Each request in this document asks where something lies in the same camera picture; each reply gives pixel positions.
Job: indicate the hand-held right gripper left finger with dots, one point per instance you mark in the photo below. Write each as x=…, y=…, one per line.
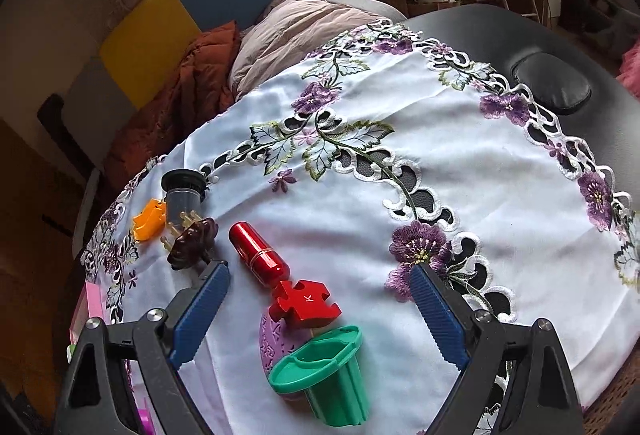
x=200, y=315

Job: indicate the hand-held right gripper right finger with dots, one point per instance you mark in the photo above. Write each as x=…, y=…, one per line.
x=440, y=315

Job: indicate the brown flower-shaped stand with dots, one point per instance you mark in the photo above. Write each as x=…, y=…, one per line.
x=192, y=240

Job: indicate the purple textured egg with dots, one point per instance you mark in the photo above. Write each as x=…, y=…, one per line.
x=275, y=345

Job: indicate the red metal cylinder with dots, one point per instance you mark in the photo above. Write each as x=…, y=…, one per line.
x=257, y=252

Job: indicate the red puzzle block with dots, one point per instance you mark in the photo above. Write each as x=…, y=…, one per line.
x=300, y=305

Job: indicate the orange plastic piece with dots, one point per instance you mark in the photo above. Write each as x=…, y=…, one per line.
x=147, y=220

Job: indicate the green plastic holder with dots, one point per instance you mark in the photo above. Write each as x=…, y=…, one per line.
x=335, y=390

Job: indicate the white embroidered floral tablecloth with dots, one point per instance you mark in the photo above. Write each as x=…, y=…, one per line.
x=475, y=215

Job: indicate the rust quilted jacket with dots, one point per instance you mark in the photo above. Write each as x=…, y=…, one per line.
x=190, y=85

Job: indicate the black oval cushion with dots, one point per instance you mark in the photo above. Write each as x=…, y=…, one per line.
x=550, y=82

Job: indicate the grey yellow blue headboard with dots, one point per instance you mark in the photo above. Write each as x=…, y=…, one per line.
x=140, y=40

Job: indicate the pink beige pillow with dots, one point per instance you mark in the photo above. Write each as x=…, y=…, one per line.
x=300, y=30

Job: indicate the pink cloth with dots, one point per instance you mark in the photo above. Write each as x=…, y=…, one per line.
x=631, y=65

